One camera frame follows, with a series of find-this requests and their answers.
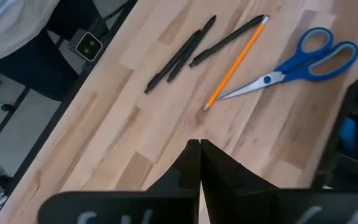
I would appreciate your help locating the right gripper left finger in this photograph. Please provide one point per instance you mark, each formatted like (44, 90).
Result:
(182, 180)

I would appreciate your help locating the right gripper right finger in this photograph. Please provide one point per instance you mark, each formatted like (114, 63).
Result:
(228, 193)

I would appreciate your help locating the black pen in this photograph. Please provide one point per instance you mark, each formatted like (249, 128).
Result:
(173, 60)
(191, 48)
(227, 40)

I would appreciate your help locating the orange pencil with eraser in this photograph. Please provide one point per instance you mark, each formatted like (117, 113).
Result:
(236, 63)

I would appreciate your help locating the person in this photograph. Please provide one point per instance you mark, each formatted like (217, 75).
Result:
(11, 25)

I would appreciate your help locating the black aluminium table frame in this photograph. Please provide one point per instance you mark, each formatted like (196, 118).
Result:
(70, 95)

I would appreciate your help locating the small table-level camera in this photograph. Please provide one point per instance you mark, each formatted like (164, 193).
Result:
(88, 46)

